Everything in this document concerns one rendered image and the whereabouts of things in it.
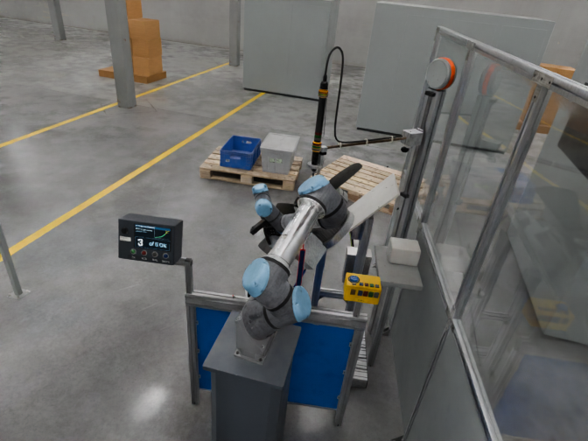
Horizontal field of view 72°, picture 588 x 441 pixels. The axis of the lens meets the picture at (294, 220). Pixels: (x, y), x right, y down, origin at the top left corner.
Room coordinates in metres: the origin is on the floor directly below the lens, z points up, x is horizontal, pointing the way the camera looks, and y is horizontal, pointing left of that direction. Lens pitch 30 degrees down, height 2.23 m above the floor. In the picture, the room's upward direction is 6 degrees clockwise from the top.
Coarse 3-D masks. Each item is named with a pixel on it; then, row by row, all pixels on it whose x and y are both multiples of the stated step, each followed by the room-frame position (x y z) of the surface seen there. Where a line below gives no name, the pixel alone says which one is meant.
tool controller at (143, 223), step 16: (128, 224) 1.51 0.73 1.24; (144, 224) 1.51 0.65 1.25; (160, 224) 1.51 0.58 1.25; (176, 224) 1.53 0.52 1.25; (128, 240) 1.49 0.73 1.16; (160, 240) 1.49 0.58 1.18; (176, 240) 1.51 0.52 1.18; (128, 256) 1.47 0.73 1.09; (144, 256) 1.47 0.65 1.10; (160, 256) 1.47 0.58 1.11; (176, 256) 1.50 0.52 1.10
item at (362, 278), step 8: (360, 280) 1.50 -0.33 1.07; (368, 280) 1.50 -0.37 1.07; (376, 280) 1.51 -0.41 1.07; (344, 288) 1.50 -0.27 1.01; (352, 288) 1.45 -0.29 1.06; (360, 288) 1.45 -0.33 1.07; (368, 288) 1.45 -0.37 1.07; (376, 288) 1.45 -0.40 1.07; (344, 296) 1.45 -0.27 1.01; (352, 296) 1.45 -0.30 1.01; (360, 296) 1.45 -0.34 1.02
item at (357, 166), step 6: (348, 168) 1.93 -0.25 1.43; (354, 168) 2.00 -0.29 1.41; (360, 168) 2.06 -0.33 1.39; (336, 174) 1.91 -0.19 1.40; (342, 174) 1.96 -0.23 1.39; (348, 174) 2.01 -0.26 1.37; (330, 180) 1.94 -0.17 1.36; (336, 180) 1.97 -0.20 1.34; (342, 180) 2.01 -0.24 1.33; (336, 186) 2.01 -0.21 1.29
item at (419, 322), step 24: (432, 288) 1.72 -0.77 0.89; (408, 312) 1.98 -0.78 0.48; (432, 312) 1.62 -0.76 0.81; (408, 336) 1.85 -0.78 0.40; (432, 336) 1.52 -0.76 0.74; (408, 360) 1.72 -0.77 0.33; (456, 360) 1.22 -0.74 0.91; (408, 384) 1.61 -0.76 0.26; (432, 384) 1.34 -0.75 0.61; (456, 384) 1.15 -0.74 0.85; (408, 408) 1.50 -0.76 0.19; (432, 408) 1.25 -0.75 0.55; (456, 408) 1.08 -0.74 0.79; (432, 432) 1.17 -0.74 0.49; (456, 432) 1.01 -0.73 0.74; (480, 432) 0.89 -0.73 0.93
